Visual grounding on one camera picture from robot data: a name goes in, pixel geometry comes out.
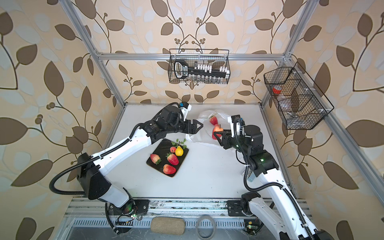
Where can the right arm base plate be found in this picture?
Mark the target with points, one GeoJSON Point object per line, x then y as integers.
{"type": "Point", "coordinates": [235, 209]}

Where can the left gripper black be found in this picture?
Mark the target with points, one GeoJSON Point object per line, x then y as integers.
{"type": "Point", "coordinates": [193, 129]}

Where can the black socket tool set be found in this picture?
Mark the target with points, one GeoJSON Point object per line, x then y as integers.
{"type": "Point", "coordinates": [182, 70]}

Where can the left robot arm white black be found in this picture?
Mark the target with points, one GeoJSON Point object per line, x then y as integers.
{"type": "Point", "coordinates": [92, 170]}

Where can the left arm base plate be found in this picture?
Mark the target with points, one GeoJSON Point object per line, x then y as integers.
{"type": "Point", "coordinates": [132, 207]}

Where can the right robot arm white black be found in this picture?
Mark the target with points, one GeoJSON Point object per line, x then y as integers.
{"type": "Point", "coordinates": [269, 197]}

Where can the right wire basket black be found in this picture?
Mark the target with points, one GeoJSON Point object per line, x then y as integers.
{"type": "Point", "coordinates": [301, 104]}

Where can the green leafy fake sprig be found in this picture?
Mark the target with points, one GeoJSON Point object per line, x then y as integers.
{"type": "Point", "coordinates": [180, 143]}

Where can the wire basket black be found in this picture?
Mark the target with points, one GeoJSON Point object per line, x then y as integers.
{"type": "Point", "coordinates": [301, 104]}
{"type": "Point", "coordinates": [215, 57]}

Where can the large red fake strawberry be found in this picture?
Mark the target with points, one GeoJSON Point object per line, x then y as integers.
{"type": "Point", "coordinates": [172, 159]}

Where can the yellow fake lemon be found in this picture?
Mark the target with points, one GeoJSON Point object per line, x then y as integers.
{"type": "Point", "coordinates": [179, 151]}

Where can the beige sponge block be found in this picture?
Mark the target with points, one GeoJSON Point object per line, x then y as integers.
{"type": "Point", "coordinates": [168, 226]}

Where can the red yellow fake apple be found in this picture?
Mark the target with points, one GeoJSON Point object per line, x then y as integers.
{"type": "Point", "coordinates": [169, 170]}

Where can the red cup in basket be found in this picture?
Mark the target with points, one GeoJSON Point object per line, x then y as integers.
{"type": "Point", "coordinates": [277, 90]}

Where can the white plastic bag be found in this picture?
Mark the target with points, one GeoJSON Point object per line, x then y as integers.
{"type": "Point", "coordinates": [204, 136]}

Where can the grey tape roll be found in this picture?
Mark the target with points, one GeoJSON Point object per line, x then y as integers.
{"type": "Point", "coordinates": [207, 222]}

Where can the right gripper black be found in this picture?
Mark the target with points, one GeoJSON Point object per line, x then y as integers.
{"type": "Point", "coordinates": [226, 138]}

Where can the back wire basket black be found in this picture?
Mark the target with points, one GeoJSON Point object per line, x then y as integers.
{"type": "Point", "coordinates": [215, 57]}

